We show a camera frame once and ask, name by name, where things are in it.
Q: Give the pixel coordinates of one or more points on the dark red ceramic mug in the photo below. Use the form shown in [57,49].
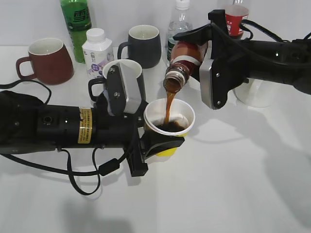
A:
[50,61]

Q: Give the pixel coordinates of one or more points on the clear water bottle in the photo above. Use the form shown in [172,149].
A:
[179,22]

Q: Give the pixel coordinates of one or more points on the white milk carton bottle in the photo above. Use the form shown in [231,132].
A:
[98,51]

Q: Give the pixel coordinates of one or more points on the black mug front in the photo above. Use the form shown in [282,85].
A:
[142,80]

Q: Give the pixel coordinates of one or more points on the cola bottle red label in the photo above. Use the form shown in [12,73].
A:
[235,12]

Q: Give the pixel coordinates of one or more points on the white ceramic mug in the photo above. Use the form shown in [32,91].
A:
[256,93]

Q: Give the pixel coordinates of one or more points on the green soda bottle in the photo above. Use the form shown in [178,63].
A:
[78,21]

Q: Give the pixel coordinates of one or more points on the brown juice bottle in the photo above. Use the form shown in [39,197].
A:
[185,61]

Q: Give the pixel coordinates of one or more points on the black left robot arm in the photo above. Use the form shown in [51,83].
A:
[27,125]

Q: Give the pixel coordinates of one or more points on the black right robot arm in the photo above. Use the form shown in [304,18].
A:
[262,55]

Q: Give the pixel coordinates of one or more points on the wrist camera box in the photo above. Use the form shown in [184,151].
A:
[217,78]
[124,87]

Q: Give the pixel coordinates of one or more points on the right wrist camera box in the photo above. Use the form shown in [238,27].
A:
[217,78]

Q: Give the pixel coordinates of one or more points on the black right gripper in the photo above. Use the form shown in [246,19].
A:
[223,46]

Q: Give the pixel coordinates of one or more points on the dark grey mug rear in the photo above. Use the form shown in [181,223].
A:
[143,46]

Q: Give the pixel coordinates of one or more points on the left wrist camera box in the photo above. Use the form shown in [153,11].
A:
[124,87]

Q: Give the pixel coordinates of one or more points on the yellow paper cup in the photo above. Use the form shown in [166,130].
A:
[181,118]

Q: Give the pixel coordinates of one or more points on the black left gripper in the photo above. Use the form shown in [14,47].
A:
[122,132]

